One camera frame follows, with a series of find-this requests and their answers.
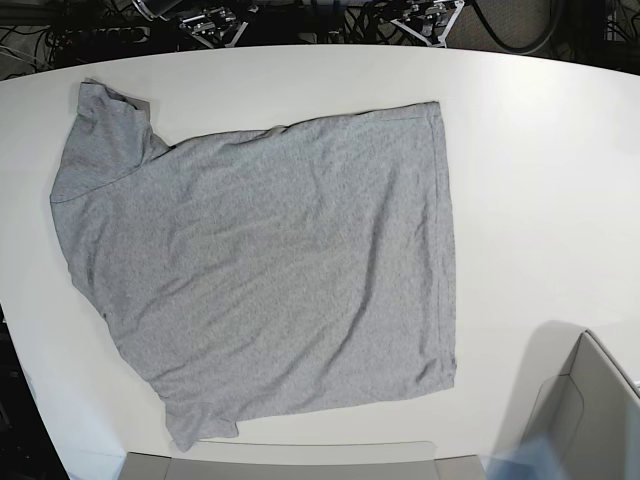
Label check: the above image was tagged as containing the grey bin right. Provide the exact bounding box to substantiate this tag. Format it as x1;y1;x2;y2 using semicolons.
521;331;639;479

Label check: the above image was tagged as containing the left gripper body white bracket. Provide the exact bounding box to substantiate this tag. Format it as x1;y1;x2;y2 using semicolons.
390;0;465;48

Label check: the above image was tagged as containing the grey tray bottom edge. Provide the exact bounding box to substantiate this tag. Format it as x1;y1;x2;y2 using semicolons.
119;441;486;479

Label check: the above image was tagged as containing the black cable bundle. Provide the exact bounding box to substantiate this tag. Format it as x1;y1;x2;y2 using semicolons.
327;0;431;47

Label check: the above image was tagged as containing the grey T-shirt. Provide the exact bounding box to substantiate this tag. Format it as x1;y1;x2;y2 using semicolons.
50;81;456;451

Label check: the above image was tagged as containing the thick black hose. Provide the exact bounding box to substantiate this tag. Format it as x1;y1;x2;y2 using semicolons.
473;0;561;53

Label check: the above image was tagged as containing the blue object bottom right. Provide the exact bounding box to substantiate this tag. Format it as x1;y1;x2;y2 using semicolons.
485;436;562;480

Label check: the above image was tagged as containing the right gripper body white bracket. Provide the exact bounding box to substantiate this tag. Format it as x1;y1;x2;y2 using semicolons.
179;6;249;49

